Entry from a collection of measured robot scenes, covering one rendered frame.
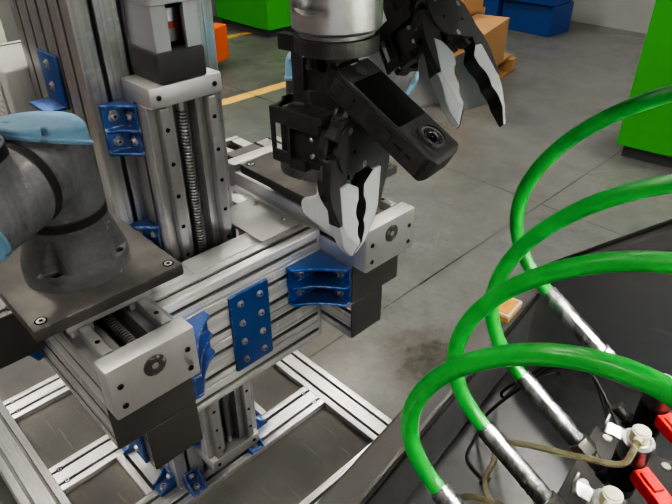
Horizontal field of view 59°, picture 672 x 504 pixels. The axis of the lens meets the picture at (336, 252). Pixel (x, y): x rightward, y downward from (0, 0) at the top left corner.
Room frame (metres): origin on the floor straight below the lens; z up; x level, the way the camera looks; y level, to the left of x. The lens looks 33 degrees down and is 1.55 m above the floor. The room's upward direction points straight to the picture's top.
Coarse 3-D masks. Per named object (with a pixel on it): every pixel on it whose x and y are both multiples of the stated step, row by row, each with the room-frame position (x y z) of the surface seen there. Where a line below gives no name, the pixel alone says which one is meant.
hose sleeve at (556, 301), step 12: (552, 288) 0.49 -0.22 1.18; (552, 300) 0.48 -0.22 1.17; (564, 300) 0.48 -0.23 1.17; (564, 312) 0.48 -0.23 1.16; (576, 312) 0.48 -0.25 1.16; (576, 324) 0.47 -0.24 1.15; (588, 324) 0.47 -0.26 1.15; (576, 336) 0.46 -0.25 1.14; (588, 336) 0.46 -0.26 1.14; (600, 348) 0.45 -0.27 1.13
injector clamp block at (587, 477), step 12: (600, 432) 0.47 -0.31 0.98; (600, 444) 0.46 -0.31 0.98; (612, 444) 0.46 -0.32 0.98; (612, 456) 0.44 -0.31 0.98; (576, 468) 0.42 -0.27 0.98; (588, 468) 0.42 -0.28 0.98; (660, 468) 0.42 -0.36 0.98; (588, 480) 0.41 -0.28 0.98; (660, 480) 0.41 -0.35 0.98; (564, 492) 0.39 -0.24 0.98; (636, 492) 0.39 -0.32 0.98
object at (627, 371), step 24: (456, 360) 0.29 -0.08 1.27; (480, 360) 0.28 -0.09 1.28; (504, 360) 0.27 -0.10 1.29; (528, 360) 0.26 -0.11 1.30; (552, 360) 0.25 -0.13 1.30; (576, 360) 0.25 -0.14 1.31; (600, 360) 0.24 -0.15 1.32; (624, 360) 0.24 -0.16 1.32; (432, 384) 0.30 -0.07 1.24; (648, 384) 0.22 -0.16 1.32; (408, 408) 0.31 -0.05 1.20; (408, 432) 0.31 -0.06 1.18; (408, 456) 0.31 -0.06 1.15; (432, 480) 0.30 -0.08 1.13
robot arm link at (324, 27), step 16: (304, 0) 0.48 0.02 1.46; (320, 0) 0.48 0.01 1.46; (336, 0) 0.47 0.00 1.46; (352, 0) 0.48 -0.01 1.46; (368, 0) 0.48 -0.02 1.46; (304, 16) 0.48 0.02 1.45; (320, 16) 0.48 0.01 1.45; (336, 16) 0.47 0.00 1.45; (352, 16) 0.48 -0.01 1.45; (368, 16) 0.48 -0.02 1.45; (304, 32) 0.48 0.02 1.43; (320, 32) 0.48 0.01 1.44; (336, 32) 0.47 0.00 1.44; (352, 32) 0.48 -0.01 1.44; (368, 32) 0.48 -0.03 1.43
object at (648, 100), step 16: (640, 96) 0.47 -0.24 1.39; (656, 96) 0.46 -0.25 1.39; (608, 112) 0.48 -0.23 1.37; (624, 112) 0.47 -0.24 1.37; (576, 128) 0.50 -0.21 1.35; (592, 128) 0.49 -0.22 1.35; (560, 144) 0.50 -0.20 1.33; (544, 160) 0.51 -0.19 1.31; (528, 176) 0.52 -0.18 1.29; (528, 192) 0.52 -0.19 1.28; (512, 208) 0.52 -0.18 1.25; (512, 224) 0.52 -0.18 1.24; (512, 240) 0.52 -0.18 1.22; (528, 256) 0.51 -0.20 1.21; (544, 288) 0.49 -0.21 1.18
